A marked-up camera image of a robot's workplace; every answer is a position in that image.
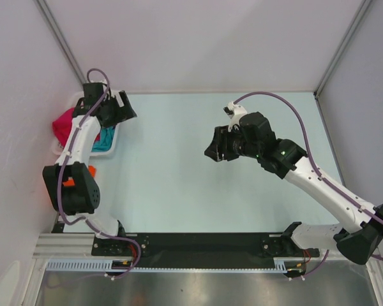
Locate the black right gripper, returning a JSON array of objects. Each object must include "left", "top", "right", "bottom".
[{"left": 204, "top": 123, "right": 260, "bottom": 163}]

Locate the white plastic laundry basket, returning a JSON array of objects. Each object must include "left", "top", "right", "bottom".
[{"left": 50, "top": 91, "right": 121, "bottom": 157}]

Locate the red t shirt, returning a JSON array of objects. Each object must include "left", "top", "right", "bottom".
[{"left": 52, "top": 107, "right": 100, "bottom": 149}]

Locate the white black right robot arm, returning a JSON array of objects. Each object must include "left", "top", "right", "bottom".
[{"left": 204, "top": 110, "right": 383, "bottom": 265}]

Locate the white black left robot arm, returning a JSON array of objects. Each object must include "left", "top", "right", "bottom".
[{"left": 42, "top": 80, "right": 137, "bottom": 255}]

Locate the teal t shirt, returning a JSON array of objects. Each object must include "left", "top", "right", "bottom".
[{"left": 92, "top": 126, "right": 116, "bottom": 152}]

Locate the orange folded t shirt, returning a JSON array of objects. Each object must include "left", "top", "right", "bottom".
[{"left": 43, "top": 164, "right": 98, "bottom": 201}]

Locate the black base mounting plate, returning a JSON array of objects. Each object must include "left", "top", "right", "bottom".
[{"left": 91, "top": 231, "right": 320, "bottom": 270}]

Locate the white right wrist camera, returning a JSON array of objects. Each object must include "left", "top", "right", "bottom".
[{"left": 223, "top": 101, "right": 248, "bottom": 132}]

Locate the white slotted cable duct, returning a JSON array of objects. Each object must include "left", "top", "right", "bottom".
[{"left": 46, "top": 259, "right": 305, "bottom": 273}]

